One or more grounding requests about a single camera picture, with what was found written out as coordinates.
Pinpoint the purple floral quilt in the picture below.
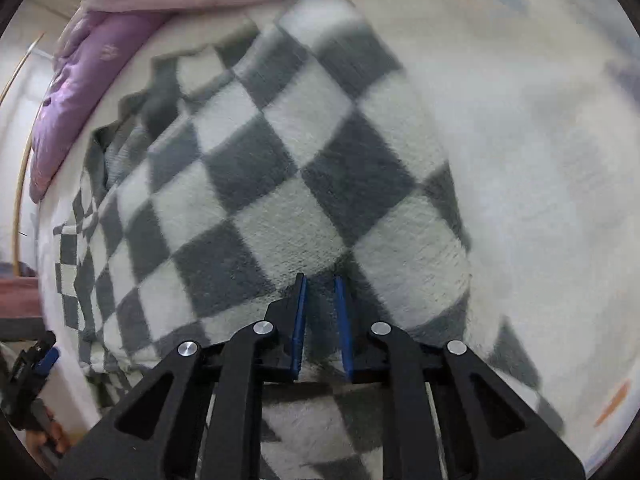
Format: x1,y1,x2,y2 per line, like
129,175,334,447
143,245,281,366
29,0,276,204

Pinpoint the upper wooden ballet bar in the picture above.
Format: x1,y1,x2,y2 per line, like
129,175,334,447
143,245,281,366
0,32,46,105

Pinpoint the lower wooden ballet bar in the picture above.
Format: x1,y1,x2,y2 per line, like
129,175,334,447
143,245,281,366
11,133,32,278

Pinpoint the white patterned bed sheet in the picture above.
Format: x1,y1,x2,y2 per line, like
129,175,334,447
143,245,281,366
38,0,639,479

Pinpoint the grey white checkered cardigan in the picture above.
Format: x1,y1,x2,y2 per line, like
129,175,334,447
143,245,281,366
52,0,566,480

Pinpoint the dark white tv cabinet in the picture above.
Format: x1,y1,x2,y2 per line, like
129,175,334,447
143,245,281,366
0,278,46,341

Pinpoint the wooden ballet bar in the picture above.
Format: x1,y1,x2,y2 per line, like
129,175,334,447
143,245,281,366
0,32,46,105
11,133,32,278

